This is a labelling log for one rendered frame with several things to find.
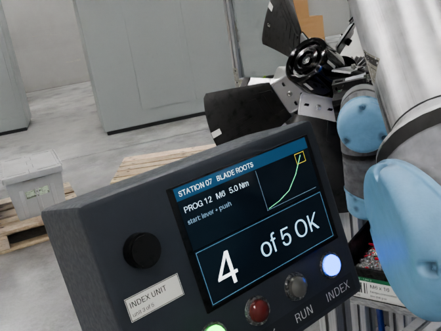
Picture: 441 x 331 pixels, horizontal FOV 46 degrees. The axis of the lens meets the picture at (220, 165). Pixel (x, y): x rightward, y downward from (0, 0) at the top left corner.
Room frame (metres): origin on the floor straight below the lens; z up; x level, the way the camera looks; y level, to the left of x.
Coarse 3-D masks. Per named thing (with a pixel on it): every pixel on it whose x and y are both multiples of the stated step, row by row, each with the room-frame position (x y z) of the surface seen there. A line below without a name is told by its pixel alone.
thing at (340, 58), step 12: (300, 48) 1.26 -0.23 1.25; (312, 48) 1.22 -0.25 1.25; (324, 48) 1.19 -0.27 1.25; (288, 60) 1.26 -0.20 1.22; (300, 60) 1.24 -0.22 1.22; (312, 60) 1.21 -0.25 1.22; (324, 60) 1.17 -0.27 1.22; (336, 60) 1.20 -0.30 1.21; (348, 60) 1.26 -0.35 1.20; (288, 72) 1.23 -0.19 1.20; (300, 72) 1.21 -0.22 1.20; (312, 72) 1.17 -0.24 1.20; (324, 72) 1.17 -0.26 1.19; (336, 72) 1.19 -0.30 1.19; (300, 84) 1.20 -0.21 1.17; (312, 84) 1.19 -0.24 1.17; (324, 84) 1.19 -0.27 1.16; (324, 96) 1.24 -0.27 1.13
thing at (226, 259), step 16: (224, 240) 0.42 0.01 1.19; (240, 240) 0.42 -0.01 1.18; (208, 256) 0.40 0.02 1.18; (224, 256) 0.41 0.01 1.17; (240, 256) 0.42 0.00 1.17; (208, 272) 0.40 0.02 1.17; (224, 272) 0.41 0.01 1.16; (240, 272) 0.41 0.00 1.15; (208, 288) 0.39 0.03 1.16; (224, 288) 0.40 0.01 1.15; (240, 288) 0.41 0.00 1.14
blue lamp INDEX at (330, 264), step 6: (330, 252) 0.47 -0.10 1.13; (324, 258) 0.46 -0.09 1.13; (330, 258) 0.46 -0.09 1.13; (336, 258) 0.46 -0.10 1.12; (324, 264) 0.46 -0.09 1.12; (330, 264) 0.46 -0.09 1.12; (336, 264) 0.46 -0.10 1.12; (324, 270) 0.46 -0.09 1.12; (330, 270) 0.46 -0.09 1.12; (336, 270) 0.46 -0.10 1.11; (330, 276) 0.46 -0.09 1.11
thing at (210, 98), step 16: (208, 96) 1.43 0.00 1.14; (224, 96) 1.39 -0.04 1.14; (240, 96) 1.35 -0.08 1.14; (256, 96) 1.33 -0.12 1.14; (272, 96) 1.30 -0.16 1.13; (208, 112) 1.42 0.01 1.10; (224, 112) 1.38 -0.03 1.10; (240, 112) 1.35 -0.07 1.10; (256, 112) 1.33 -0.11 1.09; (272, 112) 1.31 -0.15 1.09; (288, 112) 1.29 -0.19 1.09; (224, 128) 1.38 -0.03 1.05; (240, 128) 1.35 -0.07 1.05; (256, 128) 1.33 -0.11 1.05; (272, 128) 1.31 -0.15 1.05
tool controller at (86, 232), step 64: (128, 192) 0.39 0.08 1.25; (192, 192) 0.42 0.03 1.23; (256, 192) 0.45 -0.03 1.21; (320, 192) 0.49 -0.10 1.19; (64, 256) 0.42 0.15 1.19; (128, 256) 0.36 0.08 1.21; (192, 256) 0.40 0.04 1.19; (256, 256) 0.43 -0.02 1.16; (320, 256) 0.47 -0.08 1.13; (128, 320) 0.35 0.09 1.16; (192, 320) 0.38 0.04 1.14
